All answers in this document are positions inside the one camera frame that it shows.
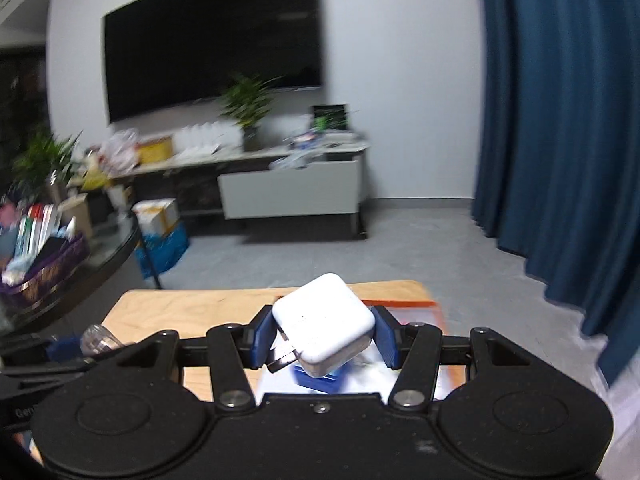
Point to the white power adapter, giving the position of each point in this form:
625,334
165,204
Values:
325,317

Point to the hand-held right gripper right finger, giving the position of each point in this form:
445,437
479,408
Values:
389,337

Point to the orange cardboard box white inside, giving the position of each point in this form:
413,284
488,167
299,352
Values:
420,310

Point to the black glass coffee table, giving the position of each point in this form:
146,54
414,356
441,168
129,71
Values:
100,270

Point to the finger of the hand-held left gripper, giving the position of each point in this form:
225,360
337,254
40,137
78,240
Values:
60,355

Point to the leafy plant metal pot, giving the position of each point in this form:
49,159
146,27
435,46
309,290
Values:
45,160

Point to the white plastic bag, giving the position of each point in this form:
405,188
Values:
120,150

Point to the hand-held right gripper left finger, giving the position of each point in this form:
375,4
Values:
262,337

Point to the blue curtain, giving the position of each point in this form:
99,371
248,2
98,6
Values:
560,135

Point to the yellow box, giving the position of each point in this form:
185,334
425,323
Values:
156,150

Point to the grey television cabinet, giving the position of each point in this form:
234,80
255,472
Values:
290,195

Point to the beige carton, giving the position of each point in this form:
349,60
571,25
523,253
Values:
76,215

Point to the black and green box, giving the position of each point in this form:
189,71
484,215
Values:
329,117

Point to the blue plastic bag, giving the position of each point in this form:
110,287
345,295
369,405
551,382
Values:
165,252

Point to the blue tin box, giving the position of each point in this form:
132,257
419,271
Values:
315,380

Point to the potted plant dark vase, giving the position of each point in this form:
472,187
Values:
250,105

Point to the black television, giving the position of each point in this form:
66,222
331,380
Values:
215,40

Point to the purple tray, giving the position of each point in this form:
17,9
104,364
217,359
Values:
50,272

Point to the pile of medicine boxes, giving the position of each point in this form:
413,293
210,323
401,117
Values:
35,235

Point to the clear plastic bag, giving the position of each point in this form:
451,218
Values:
292,161

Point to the white router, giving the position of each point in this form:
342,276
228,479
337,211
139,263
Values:
207,140

